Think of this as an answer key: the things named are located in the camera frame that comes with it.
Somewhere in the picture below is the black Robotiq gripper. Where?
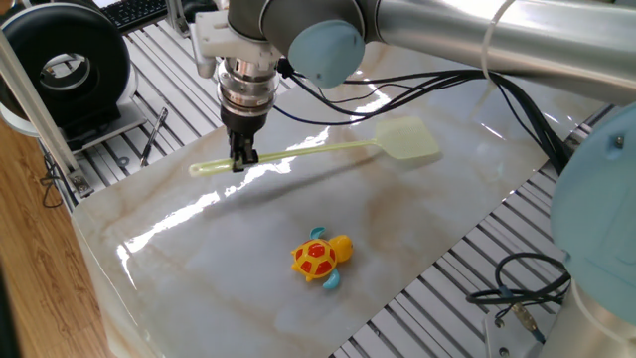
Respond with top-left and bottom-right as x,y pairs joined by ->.
220,102 -> 273,174

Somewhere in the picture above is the pale green plastic flyswatter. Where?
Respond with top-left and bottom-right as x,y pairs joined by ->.
188,116 -> 441,179

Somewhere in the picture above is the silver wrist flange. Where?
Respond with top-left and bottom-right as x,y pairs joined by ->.
217,57 -> 280,110

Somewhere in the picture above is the black pen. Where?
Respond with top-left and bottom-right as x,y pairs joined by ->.
139,106 -> 170,168

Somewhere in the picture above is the yellow toy turtle red shell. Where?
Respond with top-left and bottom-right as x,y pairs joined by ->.
290,226 -> 355,291

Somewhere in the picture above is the short aluminium profile upright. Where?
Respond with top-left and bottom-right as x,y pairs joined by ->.
165,0 -> 198,39

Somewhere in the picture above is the black computer mouse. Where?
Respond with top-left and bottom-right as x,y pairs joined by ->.
183,0 -> 223,16

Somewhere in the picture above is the glossy marble pattern mat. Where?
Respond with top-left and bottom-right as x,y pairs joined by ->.
71,39 -> 615,358

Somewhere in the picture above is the black computer keyboard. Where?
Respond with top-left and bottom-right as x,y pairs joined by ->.
98,0 -> 170,34

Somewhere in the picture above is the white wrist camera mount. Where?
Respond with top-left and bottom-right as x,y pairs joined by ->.
191,9 -> 284,79

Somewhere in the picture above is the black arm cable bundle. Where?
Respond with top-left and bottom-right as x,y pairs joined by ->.
272,57 -> 572,175

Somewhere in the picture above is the thin black floor cable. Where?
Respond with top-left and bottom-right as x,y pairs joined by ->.
39,151 -> 66,209

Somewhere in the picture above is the aluminium frame post with bracket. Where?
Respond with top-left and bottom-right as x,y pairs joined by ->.
0,29 -> 95,200

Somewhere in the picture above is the black ring-shaped device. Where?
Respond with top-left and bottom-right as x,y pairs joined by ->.
0,2 -> 148,153

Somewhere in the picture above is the black looped base cable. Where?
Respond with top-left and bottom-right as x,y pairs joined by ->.
465,252 -> 572,319

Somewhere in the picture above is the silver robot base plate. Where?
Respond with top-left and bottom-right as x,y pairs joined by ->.
484,310 -> 553,358

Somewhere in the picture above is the metal cable connector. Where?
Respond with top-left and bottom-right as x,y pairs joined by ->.
511,301 -> 548,345

